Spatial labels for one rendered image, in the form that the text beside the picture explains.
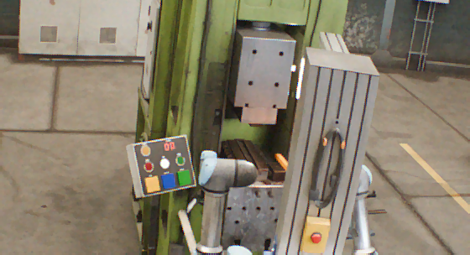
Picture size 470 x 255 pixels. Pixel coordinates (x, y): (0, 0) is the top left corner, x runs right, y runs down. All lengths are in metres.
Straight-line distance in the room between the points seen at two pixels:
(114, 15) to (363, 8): 3.82
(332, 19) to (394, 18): 6.78
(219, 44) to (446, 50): 7.82
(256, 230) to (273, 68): 0.98
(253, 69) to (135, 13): 5.35
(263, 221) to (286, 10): 1.25
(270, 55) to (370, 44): 6.96
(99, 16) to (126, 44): 0.55
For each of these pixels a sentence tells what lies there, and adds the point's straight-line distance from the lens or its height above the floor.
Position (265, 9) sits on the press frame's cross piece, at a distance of 3.80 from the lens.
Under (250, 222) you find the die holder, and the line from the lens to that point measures 4.05.
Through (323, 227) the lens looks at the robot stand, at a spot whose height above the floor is 1.45.
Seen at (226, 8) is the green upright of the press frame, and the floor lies 1.89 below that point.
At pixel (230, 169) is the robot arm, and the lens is 2.84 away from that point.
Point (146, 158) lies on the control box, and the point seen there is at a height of 1.13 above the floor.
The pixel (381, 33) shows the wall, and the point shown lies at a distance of 10.65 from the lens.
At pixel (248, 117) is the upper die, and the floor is 1.31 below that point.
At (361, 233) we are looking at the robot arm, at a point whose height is 1.15.
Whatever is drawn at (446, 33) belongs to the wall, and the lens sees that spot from 11.22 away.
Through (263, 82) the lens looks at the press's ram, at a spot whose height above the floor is 1.51.
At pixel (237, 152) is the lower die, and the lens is 4.15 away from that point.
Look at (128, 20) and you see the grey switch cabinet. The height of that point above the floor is 0.60.
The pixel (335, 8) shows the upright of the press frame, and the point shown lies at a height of 1.95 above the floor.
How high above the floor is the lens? 2.63
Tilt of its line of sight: 23 degrees down
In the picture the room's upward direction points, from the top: 7 degrees clockwise
